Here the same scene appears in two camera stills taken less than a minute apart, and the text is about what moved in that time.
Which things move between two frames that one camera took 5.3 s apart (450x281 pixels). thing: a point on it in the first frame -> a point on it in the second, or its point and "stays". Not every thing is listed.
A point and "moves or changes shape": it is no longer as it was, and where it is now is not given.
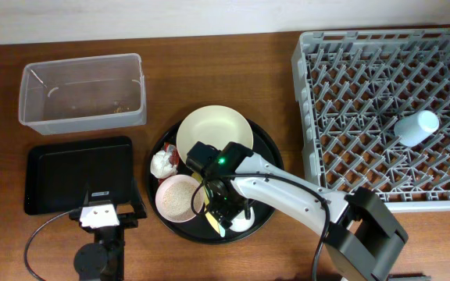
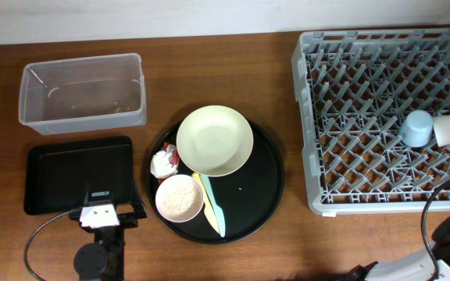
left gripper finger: x=137 y=201 stays
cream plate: x=216 y=126 stays
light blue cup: x=412 y=129 moves or changes shape
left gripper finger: x=87 y=198 stays
